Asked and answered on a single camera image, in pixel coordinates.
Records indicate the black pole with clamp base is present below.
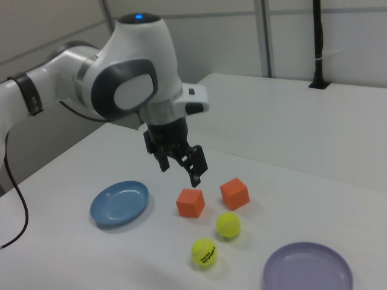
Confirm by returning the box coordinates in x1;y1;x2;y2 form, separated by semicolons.
308;0;331;90

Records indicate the tennis ball with black print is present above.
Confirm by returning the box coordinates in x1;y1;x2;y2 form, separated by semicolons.
190;237;218;267

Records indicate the orange cube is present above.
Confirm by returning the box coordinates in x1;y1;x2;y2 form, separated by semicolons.
176;188;206;218
220;177;250;211

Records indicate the black cable strap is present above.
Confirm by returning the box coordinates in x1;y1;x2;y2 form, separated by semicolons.
15;72;45;115

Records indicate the purple plate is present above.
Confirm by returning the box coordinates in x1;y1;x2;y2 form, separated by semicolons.
262;241;354;290

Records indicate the blue plate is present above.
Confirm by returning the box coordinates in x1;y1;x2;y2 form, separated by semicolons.
89;180;150;228

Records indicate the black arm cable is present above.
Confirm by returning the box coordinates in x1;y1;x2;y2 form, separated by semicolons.
0;101;114;250

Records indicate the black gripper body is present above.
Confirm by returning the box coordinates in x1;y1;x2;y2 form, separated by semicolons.
141;117;194;158

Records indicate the white cable tie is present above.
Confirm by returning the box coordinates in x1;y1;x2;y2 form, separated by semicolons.
314;48;345;61

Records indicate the plain yellow tennis ball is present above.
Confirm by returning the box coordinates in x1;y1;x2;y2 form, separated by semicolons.
215;211;241;239

